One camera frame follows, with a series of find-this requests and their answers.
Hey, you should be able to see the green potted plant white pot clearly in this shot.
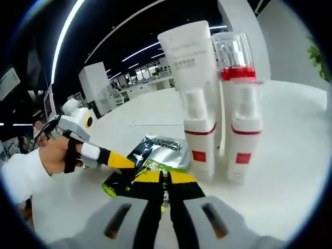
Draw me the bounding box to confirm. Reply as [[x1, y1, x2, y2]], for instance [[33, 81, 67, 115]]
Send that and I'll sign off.
[[307, 35, 330, 81]]

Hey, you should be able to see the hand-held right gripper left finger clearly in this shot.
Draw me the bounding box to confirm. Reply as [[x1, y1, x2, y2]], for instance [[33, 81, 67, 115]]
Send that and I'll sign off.
[[49, 170, 168, 249]]

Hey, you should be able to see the white skincare tube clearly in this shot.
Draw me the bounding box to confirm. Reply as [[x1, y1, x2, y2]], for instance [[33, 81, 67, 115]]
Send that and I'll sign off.
[[157, 20, 223, 150]]

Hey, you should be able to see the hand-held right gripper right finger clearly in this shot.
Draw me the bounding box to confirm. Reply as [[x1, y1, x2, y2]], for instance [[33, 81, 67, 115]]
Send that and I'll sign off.
[[167, 170, 283, 249]]

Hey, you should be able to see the white office counter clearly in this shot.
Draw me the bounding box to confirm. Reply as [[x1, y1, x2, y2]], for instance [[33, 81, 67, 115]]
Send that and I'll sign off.
[[108, 72, 177, 104]]

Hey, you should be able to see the green black skincare mask packet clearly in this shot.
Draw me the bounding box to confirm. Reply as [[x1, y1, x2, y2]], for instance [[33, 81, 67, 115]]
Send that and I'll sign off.
[[102, 133, 192, 213]]

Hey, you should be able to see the open laptop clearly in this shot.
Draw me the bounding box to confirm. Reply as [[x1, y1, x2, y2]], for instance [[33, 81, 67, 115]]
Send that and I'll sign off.
[[43, 84, 57, 120]]

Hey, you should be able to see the white skincare bottle red collar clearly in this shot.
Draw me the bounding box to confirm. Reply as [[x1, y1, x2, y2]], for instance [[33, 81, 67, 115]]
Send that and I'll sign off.
[[210, 30, 260, 156]]

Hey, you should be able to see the wide ceiling light strip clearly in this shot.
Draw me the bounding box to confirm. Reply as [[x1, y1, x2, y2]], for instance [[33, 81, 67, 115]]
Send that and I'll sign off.
[[50, 0, 90, 88]]

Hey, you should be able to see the ceiling air conditioner unit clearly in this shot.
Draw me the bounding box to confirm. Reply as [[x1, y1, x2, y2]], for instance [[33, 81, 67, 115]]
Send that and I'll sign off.
[[0, 66, 21, 102]]

